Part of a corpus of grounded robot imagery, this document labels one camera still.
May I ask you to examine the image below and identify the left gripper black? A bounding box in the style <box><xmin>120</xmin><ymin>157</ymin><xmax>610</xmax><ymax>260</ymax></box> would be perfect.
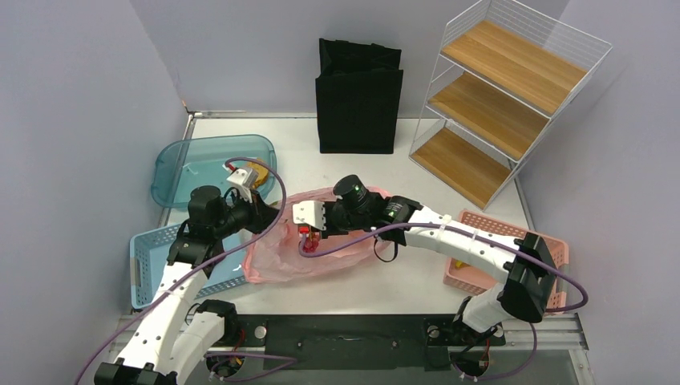
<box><xmin>213</xmin><ymin>187</ymin><xmax>281</xmax><ymax>239</ymax></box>

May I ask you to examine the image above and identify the pink plastic grocery bag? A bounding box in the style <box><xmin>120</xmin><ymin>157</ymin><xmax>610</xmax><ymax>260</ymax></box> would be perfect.
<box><xmin>243</xmin><ymin>187</ymin><xmax>391</xmax><ymax>283</ymax></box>

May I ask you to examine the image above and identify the black fabric grocery bag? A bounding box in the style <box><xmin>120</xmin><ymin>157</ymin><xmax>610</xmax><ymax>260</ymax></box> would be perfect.
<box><xmin>315</xmin><ymin>38</ymin><xmax>403</xmax><ymax>154</ymax></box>

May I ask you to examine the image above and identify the yellow banana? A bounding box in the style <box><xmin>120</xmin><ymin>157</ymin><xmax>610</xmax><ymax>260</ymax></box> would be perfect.
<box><xmin>452</xmin><ymin>260</ymin><xmax>468</xmax><ymax>270</ymax></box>

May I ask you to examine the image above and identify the red grape bunch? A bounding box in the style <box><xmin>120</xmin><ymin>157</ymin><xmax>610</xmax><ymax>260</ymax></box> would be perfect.
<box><xmin>302</xmin><ymin>236</ymin><xmax>319</xmax><ymax>253</ymax></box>

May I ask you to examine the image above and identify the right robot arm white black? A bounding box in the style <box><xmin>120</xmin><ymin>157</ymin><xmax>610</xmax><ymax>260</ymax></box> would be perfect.
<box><xmin>321</xmin><ymin>175</ymin><xmax>557</xmax><ymax>344</ymax></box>

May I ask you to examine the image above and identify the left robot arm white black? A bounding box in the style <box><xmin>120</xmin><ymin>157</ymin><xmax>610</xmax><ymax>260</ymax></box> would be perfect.
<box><xmin>94</xmin><ymin>186</ymin><xmax>281</xmax><ymax>384</ymax></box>

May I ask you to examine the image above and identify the brown bread slice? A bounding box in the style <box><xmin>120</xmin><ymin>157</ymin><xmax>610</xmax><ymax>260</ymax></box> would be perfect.
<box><xmin>248</xmin><ymin>161</ymin><xmax>269</xmax><ymax>188</ymax></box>

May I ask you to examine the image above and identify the teal transparent plastic tray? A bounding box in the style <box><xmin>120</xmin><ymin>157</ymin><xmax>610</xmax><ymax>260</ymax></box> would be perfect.
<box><xmin>150</xmin><ymin>134</ymin><xmax>277</xmax><ymax>209</ymax></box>

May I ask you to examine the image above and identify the blue perforated plastic basket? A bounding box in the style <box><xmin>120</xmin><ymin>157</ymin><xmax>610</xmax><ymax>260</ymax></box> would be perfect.
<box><xmin>129</xmin><ymin>224</ymin><xmax>247</xmax><ymax>310</ymax></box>

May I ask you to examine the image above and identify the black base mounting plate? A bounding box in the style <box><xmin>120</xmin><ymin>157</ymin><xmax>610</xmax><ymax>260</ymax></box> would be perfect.
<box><xmin>239</xmin><ymin>314</ymin><xmax>505</xmax><ymax>371</ymax></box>

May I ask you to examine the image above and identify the pink perforated plastic basket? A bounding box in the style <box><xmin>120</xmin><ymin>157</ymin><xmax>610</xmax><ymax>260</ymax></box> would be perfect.
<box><xmin>443</xmin><ymin>210</ymin><xmax>569</xmax><ymax>312</ymax></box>

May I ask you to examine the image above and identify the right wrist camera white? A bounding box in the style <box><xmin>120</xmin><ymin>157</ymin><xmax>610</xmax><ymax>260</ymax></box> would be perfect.
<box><xmin>292</xmin><ymin>201</ymin><xmax>326</xmax><ymax>231</ymax></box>

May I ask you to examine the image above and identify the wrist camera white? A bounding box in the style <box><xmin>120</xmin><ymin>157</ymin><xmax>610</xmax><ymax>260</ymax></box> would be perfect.
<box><xmin>226</xmin><ymin>167</ymin><xmax>259</xmax><ymax>203</ymax></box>
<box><xmin>292</xmin><ymin>201</ymin><xmax>326</xmax><ymax>231</ymax></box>

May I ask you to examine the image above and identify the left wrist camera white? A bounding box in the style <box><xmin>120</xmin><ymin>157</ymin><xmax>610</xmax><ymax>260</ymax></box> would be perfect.
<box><xmin>226</xmin><ymin>167</ymin><xmax>259</xmax><ymax>203</ymax></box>

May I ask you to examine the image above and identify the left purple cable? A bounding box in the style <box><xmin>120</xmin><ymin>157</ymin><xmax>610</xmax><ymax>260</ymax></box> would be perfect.
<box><xmin>74</xmin><ymin>156</ymin><xmax>288</xmax><ymax>385</ymax></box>

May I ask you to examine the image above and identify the white wire wooden shelf rack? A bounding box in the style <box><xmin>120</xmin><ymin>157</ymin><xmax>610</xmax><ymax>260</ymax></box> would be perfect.
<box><xmin>409</xmin><ymin>1</ymin><xmax>613</xmax><ymax>209</ymax></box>

